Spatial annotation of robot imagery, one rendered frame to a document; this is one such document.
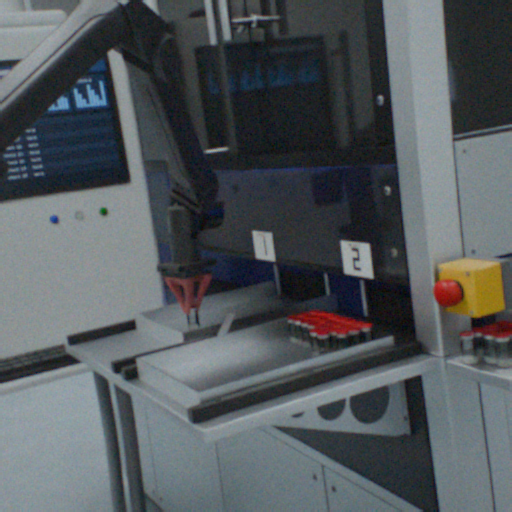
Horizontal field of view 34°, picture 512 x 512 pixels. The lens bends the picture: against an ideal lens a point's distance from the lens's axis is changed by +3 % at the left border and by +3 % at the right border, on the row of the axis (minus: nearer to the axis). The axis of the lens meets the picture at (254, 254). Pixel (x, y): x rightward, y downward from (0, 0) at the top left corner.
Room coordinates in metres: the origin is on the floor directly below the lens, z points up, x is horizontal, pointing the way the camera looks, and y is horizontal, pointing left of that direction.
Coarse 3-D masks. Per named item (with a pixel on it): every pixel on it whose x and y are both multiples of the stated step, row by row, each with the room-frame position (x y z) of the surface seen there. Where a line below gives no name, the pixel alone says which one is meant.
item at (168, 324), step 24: (240, 288) 1.82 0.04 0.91; (264, 288) 1.85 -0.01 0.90; (144, 312) 1.72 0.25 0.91; (168, 312) 1.74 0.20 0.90; (216, 312) 1.76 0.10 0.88; (240, 312) 1.73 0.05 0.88; (264, 312) 1.56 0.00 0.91; (288, 312) 1.58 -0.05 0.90; (168, 336) 1.55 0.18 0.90; (192, 336) 1.49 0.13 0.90
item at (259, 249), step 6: (252, 234) 1.75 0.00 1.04; (258, 234) 1.73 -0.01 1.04; (264, 234) 1.70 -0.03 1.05; (270, 234) 1.68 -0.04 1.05; (258, 240) 1.73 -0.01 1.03; (270, 240) 1.68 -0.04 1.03; (258, 246) 1.73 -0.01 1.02; (270, 246) 1.68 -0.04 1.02; (258, 252) 1.74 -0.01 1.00; (264, 252) 1.71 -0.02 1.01; (270, 252) 1.69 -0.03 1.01; (258, 258) 1.74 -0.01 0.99; (264, 258) 1.71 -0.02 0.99; (270, 258) 1.69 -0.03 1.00
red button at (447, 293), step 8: (448, 280) 1.17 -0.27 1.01; (440, 288) 1.17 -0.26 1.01; (448, 288) 1.16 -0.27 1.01; (456, 288) 1.16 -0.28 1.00; (440, 296) 1.17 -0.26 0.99; (448, 296) 1.16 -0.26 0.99; (456, 296) 1.16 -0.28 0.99; (440, 304) 1.17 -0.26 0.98; (448, 304) 1.16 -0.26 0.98; (456, 304) 1.17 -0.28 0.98
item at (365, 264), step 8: (344, 248) 1.44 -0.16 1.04; (360, 248) 1.39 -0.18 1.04; (368, 248) 1.37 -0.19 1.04; (344, 256) 1.44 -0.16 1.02; (352, 256) 1.42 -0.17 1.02; (360, 256) 1.40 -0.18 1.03; (368, 256) 1.37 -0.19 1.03; (344, 264) 1.44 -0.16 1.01; (352, 264) 1.42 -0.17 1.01; (360, 264) 1.40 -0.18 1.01; (368, 264) 1.38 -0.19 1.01; (344, 272) 1.44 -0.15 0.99; (352, 272) 1.42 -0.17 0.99; (360, 272) 1.40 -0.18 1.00; (368, 272) 1.38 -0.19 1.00
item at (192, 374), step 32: (160, 352) 1.37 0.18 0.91; (192, 352) 1.39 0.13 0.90; (224, 352) 1.42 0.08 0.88; (256, 352) 1.40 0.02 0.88; (288, 352) 1.37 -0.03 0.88; (352, 352) 1.24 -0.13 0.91; (160, 384) 1.26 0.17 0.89; (192, 384) 1.27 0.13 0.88; (224, 384) 1.14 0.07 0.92; (256, 384) 1.16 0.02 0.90
